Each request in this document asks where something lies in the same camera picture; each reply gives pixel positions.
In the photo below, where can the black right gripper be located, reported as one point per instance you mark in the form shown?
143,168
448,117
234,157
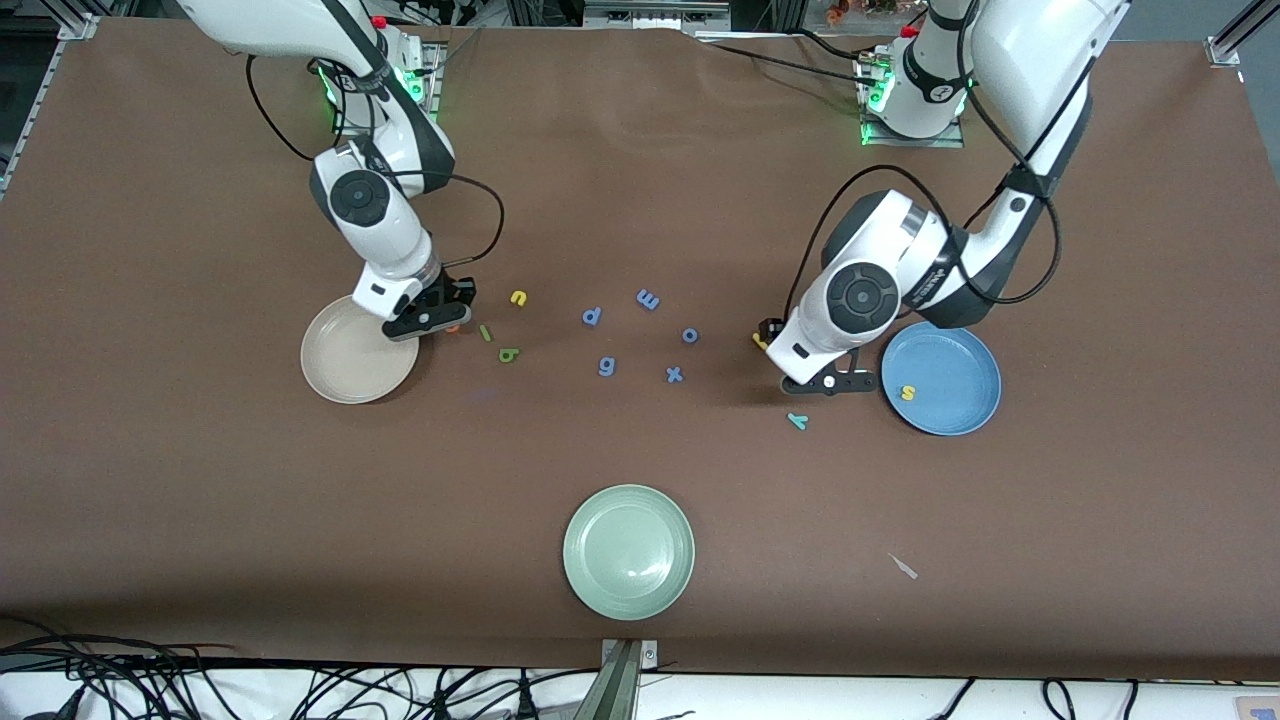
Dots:
452,291

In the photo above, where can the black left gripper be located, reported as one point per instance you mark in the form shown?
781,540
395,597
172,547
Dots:
771,331

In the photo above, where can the teal foam letter y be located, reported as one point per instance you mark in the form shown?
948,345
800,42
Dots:
797,420

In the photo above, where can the beige round plate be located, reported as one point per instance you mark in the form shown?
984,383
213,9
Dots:
340,370

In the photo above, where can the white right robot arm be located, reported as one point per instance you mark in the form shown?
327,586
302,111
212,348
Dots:
375,225

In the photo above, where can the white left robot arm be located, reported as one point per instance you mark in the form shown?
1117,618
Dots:
870,290

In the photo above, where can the blue foam letter m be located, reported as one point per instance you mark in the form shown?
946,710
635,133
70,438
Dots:
647,299

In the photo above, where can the blue foam letter p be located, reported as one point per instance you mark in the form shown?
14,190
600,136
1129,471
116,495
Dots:
587,318

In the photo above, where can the brown table cover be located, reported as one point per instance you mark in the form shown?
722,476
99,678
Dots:
640,200

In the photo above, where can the blue round plate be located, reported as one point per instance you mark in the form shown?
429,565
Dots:
950,400

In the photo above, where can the green round plate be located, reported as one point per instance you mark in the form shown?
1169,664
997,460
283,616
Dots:
628,552

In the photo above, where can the small white paper scrap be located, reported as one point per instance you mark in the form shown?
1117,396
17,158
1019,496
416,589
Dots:
903,566

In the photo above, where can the orange background object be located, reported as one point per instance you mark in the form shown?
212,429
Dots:
850,10

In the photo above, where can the silver metal box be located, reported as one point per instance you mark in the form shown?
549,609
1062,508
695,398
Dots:
650,15

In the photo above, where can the beige box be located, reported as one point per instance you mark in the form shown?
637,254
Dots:
1258,708

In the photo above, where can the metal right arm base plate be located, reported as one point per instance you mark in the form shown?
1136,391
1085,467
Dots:
425,125

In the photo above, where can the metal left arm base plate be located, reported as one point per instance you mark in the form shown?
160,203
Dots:
930,143

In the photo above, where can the metal table edge bracket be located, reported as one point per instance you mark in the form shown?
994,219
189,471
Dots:
620,690

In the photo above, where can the aluminium frame rail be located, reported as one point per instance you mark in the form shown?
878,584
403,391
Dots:
1240,35
50,100

